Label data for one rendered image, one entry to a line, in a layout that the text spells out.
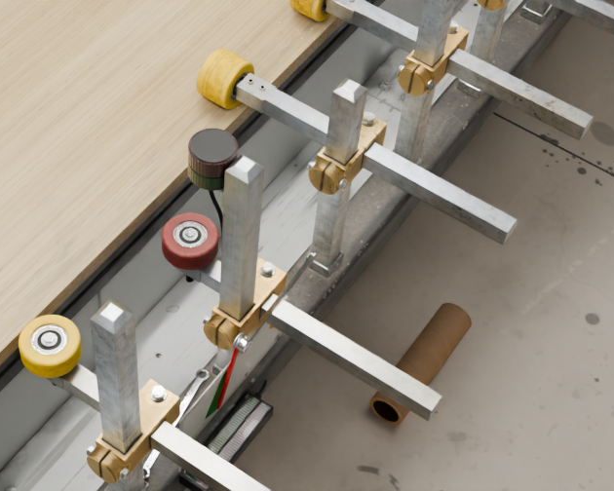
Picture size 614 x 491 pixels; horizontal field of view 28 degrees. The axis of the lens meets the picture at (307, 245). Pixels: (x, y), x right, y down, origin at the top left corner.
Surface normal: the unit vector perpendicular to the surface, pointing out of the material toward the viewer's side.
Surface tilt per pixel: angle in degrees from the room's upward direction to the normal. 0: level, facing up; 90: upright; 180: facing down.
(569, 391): 0
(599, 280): 0
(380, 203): 0
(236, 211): 90
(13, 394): 90
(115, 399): 90
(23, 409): 90
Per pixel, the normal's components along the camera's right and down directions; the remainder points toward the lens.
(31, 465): 0.08, -0.60
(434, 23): -0.55, 0.64
